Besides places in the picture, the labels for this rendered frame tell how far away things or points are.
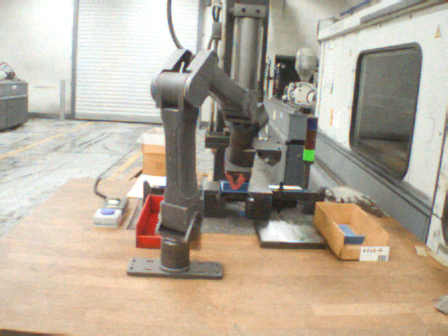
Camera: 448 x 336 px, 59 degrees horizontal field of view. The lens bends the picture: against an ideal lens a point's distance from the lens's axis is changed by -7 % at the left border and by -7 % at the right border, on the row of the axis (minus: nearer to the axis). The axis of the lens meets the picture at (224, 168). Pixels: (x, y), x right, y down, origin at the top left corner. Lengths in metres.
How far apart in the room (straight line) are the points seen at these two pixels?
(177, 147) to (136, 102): 9.81
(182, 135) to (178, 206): 0.15
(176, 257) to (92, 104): 10.11
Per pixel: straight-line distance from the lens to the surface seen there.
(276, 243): 1.06
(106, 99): 10.80
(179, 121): 0.79
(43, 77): 11.41
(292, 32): 10.58
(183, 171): 0.82
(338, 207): 1.27
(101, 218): 1.15
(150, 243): 1.02
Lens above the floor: 1.31
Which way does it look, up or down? 13 degrees down
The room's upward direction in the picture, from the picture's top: 4 degrees clockwise
